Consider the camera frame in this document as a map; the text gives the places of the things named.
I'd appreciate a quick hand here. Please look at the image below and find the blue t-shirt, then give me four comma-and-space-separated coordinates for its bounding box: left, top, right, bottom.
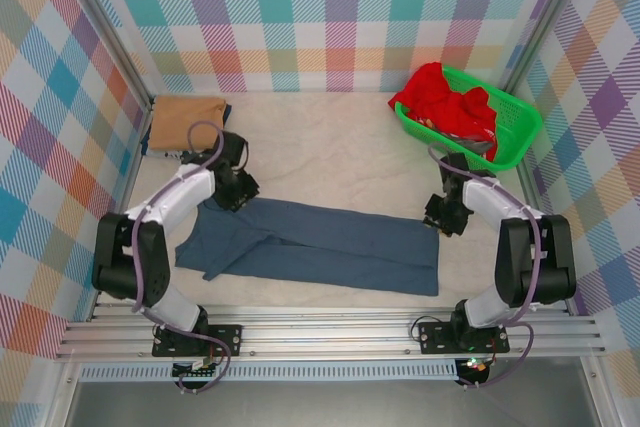
174, 196, 441, 297

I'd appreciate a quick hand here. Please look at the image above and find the grey garment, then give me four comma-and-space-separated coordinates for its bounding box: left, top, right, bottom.
439, 129, 494, 156

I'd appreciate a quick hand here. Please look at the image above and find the tan folded t-shirt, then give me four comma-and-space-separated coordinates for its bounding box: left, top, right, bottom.
149, 95, 227, 153

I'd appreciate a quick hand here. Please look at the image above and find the navy printed folded t-shirt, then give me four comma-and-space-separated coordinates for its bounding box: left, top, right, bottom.
141, 102, 234, 161

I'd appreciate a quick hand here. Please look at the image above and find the green plastic basket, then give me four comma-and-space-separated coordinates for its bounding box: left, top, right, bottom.
392, 65, 545, 176

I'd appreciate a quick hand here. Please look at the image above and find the red t-shirt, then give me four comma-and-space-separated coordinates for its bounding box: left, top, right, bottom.
388, 61, 500, 163

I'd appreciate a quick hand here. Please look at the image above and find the small controller board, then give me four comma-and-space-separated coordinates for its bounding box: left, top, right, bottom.
172, 357, 221, 381
458, 356, 494, 378

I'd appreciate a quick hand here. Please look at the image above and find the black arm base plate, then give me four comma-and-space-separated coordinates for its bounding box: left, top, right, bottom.
417, 319, 511, 356
152, 324, 244, 359

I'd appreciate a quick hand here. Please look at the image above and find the aluminium mounting rail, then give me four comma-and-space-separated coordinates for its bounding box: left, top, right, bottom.
54, 301, 606, 363

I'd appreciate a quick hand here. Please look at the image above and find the white slotted cable duct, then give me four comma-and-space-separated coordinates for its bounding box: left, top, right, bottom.
79, 364, 461, 383

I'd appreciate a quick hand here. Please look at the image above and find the aluminium corner post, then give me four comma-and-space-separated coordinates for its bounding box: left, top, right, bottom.
502, 0, 604, 96
49, 0, 155, 113

